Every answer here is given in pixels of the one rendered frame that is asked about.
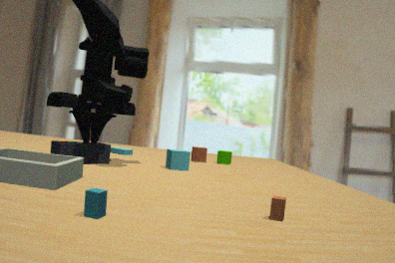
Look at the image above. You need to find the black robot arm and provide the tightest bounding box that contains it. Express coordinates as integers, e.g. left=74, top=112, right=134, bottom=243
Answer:
left=73, top=0, right=150, bottom=107

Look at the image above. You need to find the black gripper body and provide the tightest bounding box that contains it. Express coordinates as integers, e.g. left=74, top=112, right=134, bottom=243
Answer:
left=47, top=70, right=136, bottom=116

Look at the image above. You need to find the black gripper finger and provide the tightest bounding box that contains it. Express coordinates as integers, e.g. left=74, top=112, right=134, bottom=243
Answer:
left=69, top=111, right=95, bottom=143
left=91, top=114, right=116, bottom=143

